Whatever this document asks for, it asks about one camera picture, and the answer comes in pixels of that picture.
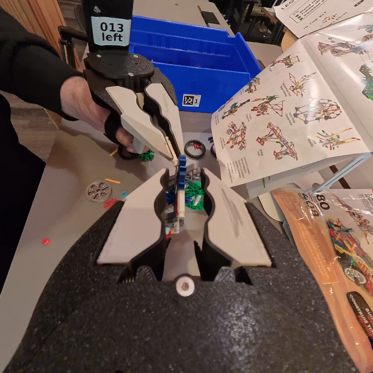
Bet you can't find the wooden cabinet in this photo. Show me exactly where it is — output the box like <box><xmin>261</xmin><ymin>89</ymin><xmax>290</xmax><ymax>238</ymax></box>
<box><xmin>0</xmin><ymin>0</ymin><xmax>67</xmax><ymax>54</ymax></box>

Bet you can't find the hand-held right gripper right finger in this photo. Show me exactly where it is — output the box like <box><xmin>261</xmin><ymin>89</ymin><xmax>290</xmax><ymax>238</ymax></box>
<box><xmin>194</xmin><ymin>168</ymin><xmax>273</xmax><ymax>281</ymax></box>

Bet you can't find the grey pulley wheel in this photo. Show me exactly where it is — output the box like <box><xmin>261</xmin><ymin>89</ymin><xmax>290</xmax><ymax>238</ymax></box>
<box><xmin>86</xmin><ymin>181</ymin><xmax>112</xmax><ymax>202</ymax></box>

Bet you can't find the black rubber tyre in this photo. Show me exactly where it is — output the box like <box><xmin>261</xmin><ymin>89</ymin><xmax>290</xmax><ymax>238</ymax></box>
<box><xmin>184</xmin><ymin>140</ymin><xmax>206</xmax><ymax>161</ymax></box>
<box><xmin>117</xmin><ymin>145</ymin><xmax>138</xmax><ymax>161</ymax></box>

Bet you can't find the person's left forearm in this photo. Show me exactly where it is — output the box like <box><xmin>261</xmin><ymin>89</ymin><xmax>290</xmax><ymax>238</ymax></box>
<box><xmin>0</xmin><ymin>6</ymin><xmax>85</xmax><ymax>121</ymax></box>

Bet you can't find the printed instruction sheet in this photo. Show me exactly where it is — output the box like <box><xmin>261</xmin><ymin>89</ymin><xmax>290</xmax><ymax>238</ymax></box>
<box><xmin>210</xmin><ymin>13</ymin><xmax>373</xmax><ymax>187</ymax></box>

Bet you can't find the round tan board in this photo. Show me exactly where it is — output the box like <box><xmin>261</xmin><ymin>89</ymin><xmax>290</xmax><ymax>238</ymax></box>
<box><xmin>281</xmin><ymin>31</ymin><xmax>298</xmax><ymax>50</ymax></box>

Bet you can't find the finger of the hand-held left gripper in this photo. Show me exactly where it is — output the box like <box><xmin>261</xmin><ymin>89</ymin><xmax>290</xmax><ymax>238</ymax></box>
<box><xmin>105</xmin><ymin>86</ymin><xmax>174</xmax><ymax>161</ymax></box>
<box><xmin>144</xmin><ymin>83</ymin><xmax>185</xmax><ymax>156</ymax></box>

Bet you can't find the grey metal stand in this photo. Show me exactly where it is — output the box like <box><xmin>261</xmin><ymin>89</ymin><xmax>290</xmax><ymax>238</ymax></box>
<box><xmin>300</xmin><ymin>152</ymin><xmax>373</xmax><ymax>193</ymax></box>

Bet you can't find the blue plastic bin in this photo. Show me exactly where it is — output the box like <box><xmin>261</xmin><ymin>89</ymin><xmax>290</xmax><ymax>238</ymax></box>
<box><xmin>128</xmin><ymin>15</ymin><xmax>263</xmax><ymax>114</ymax></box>

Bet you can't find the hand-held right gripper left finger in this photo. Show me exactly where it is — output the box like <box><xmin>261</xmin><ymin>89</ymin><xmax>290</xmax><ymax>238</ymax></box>
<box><xmin>97</xmin><ymin>168</ymin><xmax>171</xmax><ymax>281</ymax></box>

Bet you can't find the white short rod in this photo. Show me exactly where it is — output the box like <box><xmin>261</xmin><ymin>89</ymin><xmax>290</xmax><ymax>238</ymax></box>
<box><xmin>166</xmin><ymin>136</ymin><xmax>179</xmax><ymax>167</ymax></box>

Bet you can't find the printed white leaflet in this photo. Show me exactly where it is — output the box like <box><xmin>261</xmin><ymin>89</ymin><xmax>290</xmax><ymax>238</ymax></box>
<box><xmin>246</xmin><ymin>175</ymin><xmax>273</xmax><ymax>199</ymax></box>

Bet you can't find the colourful construction toy model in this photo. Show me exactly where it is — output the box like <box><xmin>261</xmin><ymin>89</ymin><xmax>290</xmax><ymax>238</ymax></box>
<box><xmin>165</xmin><ymin>154</ymin><xmax>209</xmax><ymax>238</ymax></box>

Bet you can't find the person's left hand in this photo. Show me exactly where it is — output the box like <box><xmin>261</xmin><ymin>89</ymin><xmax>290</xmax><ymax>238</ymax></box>
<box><xmin>60</xmin><ymin>76</ymin><xmax>147</xmax><ymax>154</ymax></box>

